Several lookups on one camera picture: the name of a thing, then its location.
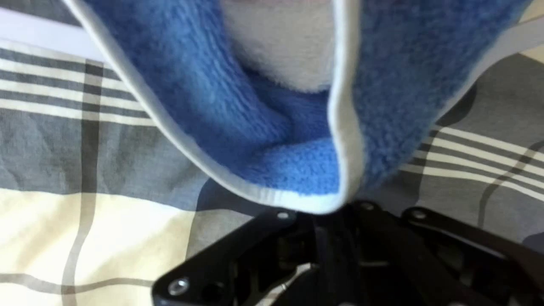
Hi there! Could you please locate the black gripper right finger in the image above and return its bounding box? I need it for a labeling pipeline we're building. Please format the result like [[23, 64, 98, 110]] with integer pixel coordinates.
[[339, 198, 544, 306]]

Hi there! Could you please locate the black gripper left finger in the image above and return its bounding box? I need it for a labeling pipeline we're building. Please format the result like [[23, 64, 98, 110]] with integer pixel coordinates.
[[152, 201, 342, 306]]

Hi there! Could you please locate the plaid duvet cover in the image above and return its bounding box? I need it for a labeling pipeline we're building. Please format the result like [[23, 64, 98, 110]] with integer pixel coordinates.
[[0, 0, 544, 306]]

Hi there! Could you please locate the blue white striped towel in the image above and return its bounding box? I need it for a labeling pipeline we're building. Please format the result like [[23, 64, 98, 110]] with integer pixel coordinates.
[[62, 0, 534, 217]]

